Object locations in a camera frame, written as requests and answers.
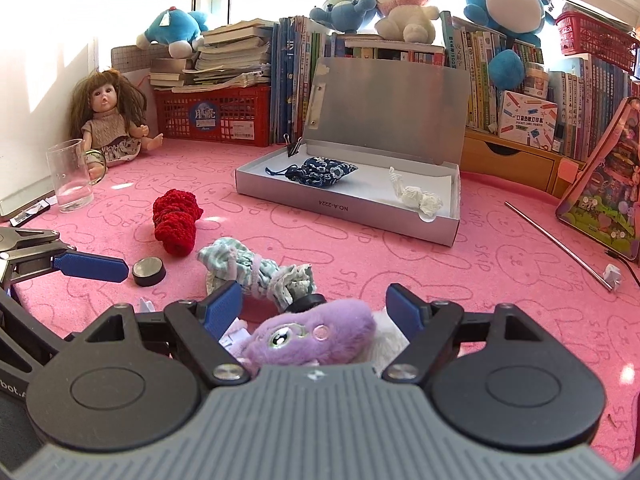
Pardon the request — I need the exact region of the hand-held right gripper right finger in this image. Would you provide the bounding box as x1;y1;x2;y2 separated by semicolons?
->
381;283;547;386

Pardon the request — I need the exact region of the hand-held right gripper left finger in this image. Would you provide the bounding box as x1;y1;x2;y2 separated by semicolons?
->
82;282;250;386

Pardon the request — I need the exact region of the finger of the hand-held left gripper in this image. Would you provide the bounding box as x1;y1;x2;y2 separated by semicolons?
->
0;287;71;361
0;228;128;288

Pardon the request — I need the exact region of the white paper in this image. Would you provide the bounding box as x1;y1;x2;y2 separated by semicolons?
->
220;317;256;356

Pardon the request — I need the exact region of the black round disc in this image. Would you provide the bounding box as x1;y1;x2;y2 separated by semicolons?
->
287;294;328;314
132;257;167;288

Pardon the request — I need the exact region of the purple plush toy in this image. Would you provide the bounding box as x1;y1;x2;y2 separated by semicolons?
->
239;299;377;376

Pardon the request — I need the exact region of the red crochet piece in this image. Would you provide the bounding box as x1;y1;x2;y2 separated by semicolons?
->
152;188;205;257

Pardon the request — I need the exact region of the grey cardboard box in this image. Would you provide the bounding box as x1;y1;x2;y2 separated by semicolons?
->
235;56;472;247

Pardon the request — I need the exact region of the striped cloth bundle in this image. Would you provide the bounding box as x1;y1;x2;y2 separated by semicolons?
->
196;236;317;311

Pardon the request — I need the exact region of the pink rabbit print mat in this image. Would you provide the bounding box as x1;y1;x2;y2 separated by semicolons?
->
0;137;640;480

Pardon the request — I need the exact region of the small black white object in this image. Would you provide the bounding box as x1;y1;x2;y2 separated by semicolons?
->
10;200;51;227

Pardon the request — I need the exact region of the clear glass cup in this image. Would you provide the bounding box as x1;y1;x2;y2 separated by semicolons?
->
46;138;95;213

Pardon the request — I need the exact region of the metal bangle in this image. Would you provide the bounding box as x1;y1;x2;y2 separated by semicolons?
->
84;150;108;184

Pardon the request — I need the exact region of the white crumpled cloth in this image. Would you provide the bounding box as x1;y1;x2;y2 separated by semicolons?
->
389;166;443;218

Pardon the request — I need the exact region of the long-haired doll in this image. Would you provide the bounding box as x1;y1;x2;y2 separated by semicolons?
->
70;69;165;168

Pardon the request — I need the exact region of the blue floral pouch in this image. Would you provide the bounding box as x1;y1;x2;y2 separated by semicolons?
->
265;156;359;188

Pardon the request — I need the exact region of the thin metal rod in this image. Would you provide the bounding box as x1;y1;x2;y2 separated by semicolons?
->
504;201;615;291

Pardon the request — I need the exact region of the black binder clip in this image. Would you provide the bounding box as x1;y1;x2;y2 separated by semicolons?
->
282;132;306;158

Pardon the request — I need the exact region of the wooden drawer shelf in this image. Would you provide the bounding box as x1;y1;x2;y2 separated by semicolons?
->
460;127;583;196

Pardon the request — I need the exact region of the red plastic crate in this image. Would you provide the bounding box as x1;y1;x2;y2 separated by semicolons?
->
153;85;273;148

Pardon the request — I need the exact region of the grey cutting mat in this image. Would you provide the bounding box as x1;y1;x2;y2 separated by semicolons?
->
110;45;153;86

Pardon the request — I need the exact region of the white printed carton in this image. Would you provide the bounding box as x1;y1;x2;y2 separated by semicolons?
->
497;90;558;152

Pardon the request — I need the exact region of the pink toy house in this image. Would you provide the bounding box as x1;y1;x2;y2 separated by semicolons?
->
555;96;640;261

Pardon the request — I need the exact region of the row of blue upright books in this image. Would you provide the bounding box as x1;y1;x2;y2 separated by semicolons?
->
271;15;333;146

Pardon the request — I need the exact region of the small blue white plush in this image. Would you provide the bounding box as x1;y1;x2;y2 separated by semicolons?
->
136;8;210;59

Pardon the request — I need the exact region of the pile of flat books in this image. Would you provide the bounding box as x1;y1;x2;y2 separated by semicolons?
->
149;19;276;93

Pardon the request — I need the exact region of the low stack of picture books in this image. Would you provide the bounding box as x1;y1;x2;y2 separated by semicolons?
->
330;32;446;67

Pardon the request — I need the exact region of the row of colourful upright books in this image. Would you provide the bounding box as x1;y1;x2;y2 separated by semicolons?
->
440;10;640;161

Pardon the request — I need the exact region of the blue dinosaur plush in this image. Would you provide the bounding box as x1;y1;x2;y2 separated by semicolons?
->
309;0;378;35

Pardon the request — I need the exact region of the large blue white plush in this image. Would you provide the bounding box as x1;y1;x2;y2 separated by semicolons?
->
459;0;556;92

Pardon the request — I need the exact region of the red plastic basket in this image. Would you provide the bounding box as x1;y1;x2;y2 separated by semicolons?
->
555;10;640;73

